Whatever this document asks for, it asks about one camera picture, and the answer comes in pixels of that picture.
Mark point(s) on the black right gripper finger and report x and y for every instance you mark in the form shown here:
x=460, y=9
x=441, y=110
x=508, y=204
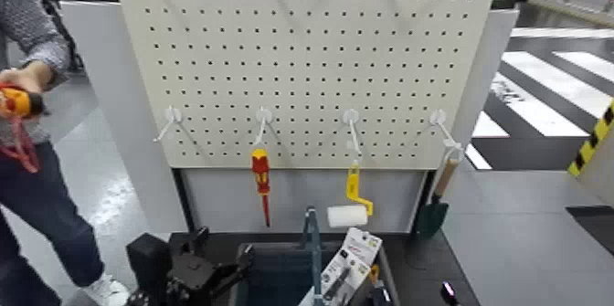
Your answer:
x=449, y=294

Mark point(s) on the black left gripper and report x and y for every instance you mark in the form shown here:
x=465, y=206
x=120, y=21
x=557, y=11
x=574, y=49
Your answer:
x=194, y=279

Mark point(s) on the red yellow screwdriver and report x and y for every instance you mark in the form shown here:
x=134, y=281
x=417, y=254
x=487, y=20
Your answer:
x=260, y=168

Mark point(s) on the grey knit sleeved forearm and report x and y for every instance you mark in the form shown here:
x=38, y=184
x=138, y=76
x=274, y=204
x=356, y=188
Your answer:
x=29, y=20

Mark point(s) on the blue plastic crate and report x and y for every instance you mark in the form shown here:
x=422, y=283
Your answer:
x=278, y=274

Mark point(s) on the person's hand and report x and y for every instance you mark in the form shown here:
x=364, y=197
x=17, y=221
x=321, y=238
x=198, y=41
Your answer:
x=29, y=76

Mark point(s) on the yellow black small tool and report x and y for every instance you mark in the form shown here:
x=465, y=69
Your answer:
x=379, y=291

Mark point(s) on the small white packaging card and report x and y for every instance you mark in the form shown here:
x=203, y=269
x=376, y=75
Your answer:
x=363, y=244

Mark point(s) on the white card packaged black tool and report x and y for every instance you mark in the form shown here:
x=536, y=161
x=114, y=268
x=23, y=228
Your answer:
x=343, y=274

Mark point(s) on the white sneaker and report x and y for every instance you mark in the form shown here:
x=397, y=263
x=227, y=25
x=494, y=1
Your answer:
x=108, y=292

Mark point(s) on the white pegboard hook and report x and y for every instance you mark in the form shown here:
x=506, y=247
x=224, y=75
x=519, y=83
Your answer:
x=263, y=116
x=437, y=117
x=350, y=117
x=171, y=115

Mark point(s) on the black floor mat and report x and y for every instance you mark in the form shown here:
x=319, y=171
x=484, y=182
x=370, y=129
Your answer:
x=595, y=228

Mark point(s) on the dark blue trousers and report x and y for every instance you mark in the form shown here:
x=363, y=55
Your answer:
x=43, y=212

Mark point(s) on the yellow black hazard striped barrier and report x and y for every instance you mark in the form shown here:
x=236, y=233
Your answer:
x=592, y=140

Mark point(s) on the beige perforated pegboard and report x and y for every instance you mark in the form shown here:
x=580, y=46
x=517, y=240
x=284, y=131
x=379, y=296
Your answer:
x=307, y=58

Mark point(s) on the black background machine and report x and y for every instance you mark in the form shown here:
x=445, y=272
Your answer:
x=52, y=5

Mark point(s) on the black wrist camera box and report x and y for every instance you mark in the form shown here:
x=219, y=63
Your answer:
x=148, y=257

